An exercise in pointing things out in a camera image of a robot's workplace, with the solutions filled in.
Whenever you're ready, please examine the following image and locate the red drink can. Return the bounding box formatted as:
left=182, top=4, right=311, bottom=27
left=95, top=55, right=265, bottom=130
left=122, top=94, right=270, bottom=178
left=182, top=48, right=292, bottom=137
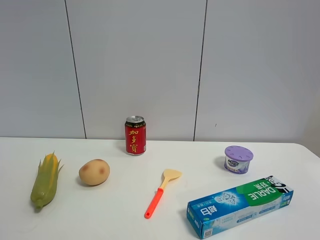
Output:
left=124, top=115, right=147, bottom=156

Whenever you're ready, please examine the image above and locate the green yellow corn cob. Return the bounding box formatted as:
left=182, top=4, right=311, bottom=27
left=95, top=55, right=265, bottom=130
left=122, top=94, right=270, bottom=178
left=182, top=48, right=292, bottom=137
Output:
left=30, top=152, right=63, bottom=211

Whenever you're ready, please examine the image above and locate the yellow spatula with red handle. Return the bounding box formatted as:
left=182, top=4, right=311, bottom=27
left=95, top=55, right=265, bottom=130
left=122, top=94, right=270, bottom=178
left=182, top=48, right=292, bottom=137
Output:
left=144, top=168, right=182, bottom=219

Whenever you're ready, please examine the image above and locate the purple lid air freshener tub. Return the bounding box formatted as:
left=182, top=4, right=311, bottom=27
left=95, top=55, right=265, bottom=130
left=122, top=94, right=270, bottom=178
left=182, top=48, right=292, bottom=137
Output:
left=224, top=145, right=254, bottom=175

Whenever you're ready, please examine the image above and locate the blue green toothpaste box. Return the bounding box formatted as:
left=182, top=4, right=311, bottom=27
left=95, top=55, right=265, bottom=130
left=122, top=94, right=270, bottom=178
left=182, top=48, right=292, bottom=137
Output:
left=186, top=175, right=294, bottom=239

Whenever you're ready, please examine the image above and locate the brown potato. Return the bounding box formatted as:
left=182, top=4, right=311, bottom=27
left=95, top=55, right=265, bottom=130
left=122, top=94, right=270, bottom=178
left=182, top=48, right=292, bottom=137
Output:
left=78, top=159, right=110, bottom=186

